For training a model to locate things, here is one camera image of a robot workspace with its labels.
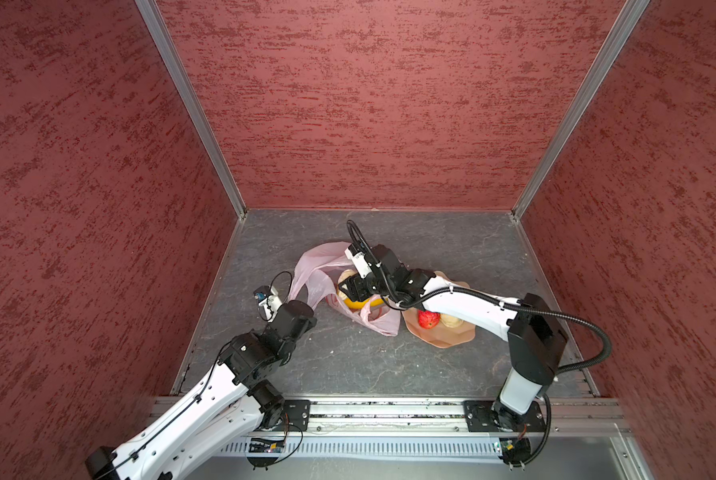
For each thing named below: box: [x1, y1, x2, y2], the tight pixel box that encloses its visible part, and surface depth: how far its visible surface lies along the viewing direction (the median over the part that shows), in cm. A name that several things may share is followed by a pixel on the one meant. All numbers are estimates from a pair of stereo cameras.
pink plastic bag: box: [288, 242, 402, 337], surface depth 79 cm
